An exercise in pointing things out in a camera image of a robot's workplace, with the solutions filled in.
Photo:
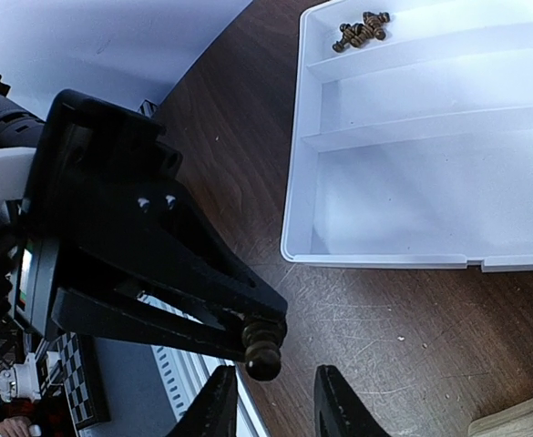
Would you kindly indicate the dark pawn from tray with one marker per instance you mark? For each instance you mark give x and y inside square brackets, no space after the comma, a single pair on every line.
[262,341]

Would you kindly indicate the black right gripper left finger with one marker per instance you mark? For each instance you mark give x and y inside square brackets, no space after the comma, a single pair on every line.
[213,413]

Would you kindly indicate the dark chess piece small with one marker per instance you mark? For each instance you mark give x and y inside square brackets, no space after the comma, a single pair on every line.
[353,35]

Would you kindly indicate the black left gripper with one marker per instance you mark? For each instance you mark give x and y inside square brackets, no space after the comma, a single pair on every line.
[105,219]

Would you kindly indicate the dark chess piece lower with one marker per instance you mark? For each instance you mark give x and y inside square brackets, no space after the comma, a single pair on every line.
[374,24]

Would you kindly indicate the wooden chessboard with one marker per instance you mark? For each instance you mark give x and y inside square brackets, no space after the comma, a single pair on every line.
[514,421]

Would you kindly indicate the aluminium front rail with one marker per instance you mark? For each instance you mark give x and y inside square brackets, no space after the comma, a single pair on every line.
[185,373]

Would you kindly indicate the white plastic compartment tray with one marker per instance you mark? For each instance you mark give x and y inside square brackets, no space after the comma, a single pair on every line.
[416,151]

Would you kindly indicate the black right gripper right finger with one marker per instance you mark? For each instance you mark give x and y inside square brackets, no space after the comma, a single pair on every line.
[338,411]

